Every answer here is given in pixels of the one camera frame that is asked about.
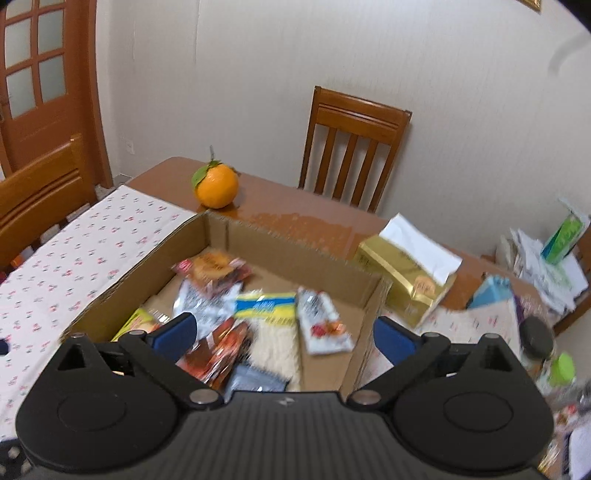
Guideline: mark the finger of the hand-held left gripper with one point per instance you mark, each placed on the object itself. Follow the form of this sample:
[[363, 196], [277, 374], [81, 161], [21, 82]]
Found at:
[[3, 347]]

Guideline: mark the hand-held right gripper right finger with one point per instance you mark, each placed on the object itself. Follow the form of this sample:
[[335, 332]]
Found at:
[[392, 339]]

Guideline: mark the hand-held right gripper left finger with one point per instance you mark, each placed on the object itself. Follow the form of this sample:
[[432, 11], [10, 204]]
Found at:
[[173, 334]]

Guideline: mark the yellow green snack packet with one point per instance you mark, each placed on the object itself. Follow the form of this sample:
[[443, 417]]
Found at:
[[134, 323]]

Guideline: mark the red brown snack packet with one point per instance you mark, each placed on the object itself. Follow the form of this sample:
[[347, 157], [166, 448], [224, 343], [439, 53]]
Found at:
[[221, 355]]

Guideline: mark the white snack packet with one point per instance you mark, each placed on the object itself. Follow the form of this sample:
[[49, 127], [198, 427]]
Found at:
[[323, 327]]

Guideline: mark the clear biscuit packet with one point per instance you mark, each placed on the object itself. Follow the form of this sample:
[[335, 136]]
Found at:
[[212, 267]]

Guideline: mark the dark grey snack packet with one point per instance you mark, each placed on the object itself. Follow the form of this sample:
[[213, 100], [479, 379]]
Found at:
[[254, 378]]

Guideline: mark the yellow blue fish snack packet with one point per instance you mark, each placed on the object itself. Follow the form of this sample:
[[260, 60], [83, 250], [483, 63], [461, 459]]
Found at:
[[272, 341]]

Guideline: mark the brown cardboard box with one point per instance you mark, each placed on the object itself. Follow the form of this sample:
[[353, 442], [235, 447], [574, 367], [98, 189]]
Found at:
[[277, 244]]

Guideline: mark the gold tissue box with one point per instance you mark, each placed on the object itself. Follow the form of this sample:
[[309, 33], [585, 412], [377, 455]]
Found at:
[[406, 272]]

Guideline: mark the light blue carton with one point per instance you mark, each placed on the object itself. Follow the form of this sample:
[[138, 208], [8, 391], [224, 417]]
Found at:
[[491, 290]]

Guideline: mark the black lid jar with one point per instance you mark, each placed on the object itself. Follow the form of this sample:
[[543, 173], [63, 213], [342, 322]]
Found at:
[[535, 339]]

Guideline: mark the orange fruit with leaf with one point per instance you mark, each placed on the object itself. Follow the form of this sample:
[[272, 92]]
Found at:
[[217, 187]]

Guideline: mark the pile of white papers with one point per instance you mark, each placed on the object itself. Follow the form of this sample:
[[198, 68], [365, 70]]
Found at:
[[531, 263]]

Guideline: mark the green lid bottle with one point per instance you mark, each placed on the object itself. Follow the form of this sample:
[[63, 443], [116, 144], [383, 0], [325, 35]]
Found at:
[[561, 369]]

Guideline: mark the green white carton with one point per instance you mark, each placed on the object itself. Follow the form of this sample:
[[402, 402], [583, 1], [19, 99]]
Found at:
[[565, 233]]

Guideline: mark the wooden slat-back chair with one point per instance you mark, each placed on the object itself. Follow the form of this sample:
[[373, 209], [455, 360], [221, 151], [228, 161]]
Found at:
[[355, 124]]

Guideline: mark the wooden glass pane door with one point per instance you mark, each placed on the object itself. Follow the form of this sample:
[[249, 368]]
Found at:
[[55, 120]]

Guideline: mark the white wall socket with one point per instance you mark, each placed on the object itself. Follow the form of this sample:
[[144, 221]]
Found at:
[[129, 146]]

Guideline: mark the gold picture frame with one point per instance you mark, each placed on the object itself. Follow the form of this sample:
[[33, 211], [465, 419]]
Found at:
[[531, 3]]

